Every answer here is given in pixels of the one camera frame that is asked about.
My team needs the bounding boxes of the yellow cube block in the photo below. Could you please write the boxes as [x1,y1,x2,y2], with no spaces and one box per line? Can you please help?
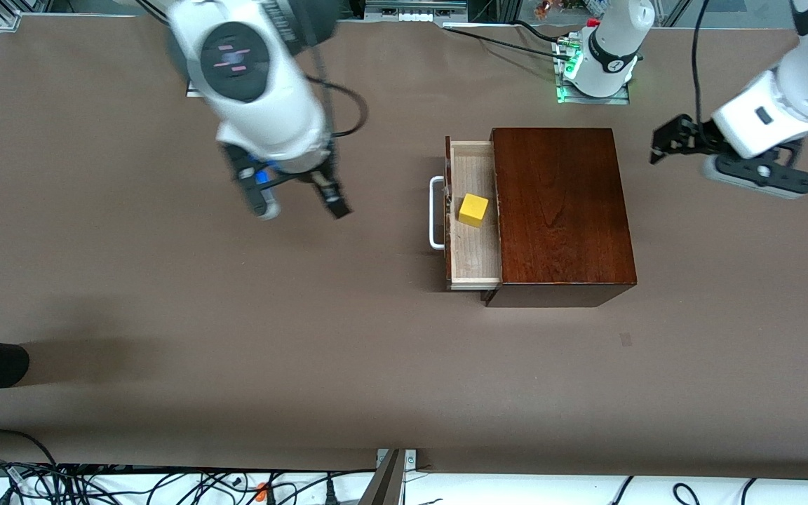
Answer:
[458,194,490,229]

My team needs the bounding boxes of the wooden drawer with white handle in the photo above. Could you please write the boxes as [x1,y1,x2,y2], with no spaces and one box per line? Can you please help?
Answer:
[429,136,504,290]

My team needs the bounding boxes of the dark wooden drawer cabinet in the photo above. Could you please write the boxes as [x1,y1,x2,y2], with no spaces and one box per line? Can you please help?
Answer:
[483,127,638,309]

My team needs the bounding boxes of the brown table cover sheet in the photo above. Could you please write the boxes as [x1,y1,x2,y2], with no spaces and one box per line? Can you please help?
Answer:
[0,15,808,481]

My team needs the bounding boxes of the white power strip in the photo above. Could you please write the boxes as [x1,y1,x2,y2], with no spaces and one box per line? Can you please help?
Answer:
[365,0,468,22]

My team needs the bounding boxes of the slanted aluminium profile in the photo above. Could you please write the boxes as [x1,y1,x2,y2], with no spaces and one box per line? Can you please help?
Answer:
[360,449,407,505]

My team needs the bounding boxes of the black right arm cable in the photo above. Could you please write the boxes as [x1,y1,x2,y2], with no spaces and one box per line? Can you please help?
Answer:
[302,42,370,140]

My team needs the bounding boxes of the short black table cable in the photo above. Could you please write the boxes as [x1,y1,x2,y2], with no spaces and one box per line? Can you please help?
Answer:
[509,19,567,44]

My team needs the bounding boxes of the long black table cable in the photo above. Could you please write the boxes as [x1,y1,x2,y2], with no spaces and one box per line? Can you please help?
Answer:
[443,25,577,62]

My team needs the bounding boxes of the small metal mounting bracket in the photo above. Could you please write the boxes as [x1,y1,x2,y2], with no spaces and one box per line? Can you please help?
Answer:
[376,449,417,469]

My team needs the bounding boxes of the black arched floor cable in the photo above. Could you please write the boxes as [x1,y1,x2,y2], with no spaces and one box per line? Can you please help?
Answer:
[0,429,60,469]

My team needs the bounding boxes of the tangled black floor cables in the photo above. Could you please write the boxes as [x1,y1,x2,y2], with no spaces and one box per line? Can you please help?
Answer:
[0,456,377,505]

